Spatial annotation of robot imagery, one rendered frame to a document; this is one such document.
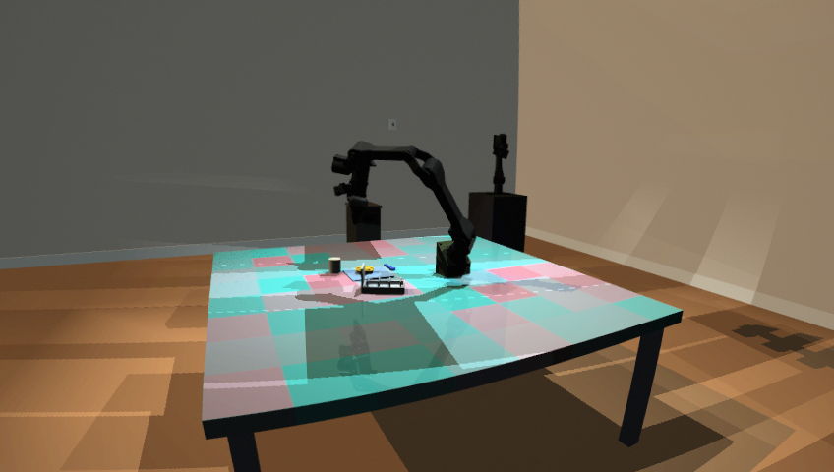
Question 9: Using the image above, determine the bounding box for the white dish rack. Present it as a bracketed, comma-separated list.
[360, 263, 405, 295]

